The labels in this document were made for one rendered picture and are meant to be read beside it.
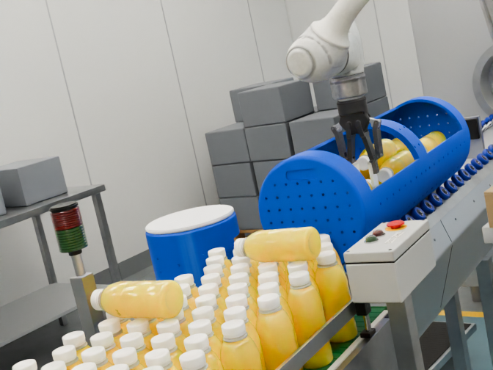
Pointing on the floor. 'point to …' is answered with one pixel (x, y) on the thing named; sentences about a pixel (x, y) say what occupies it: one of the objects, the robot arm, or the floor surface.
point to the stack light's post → (84, 305)
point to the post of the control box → (405, 335)
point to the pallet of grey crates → (275, 135)
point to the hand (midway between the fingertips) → (364, 175)
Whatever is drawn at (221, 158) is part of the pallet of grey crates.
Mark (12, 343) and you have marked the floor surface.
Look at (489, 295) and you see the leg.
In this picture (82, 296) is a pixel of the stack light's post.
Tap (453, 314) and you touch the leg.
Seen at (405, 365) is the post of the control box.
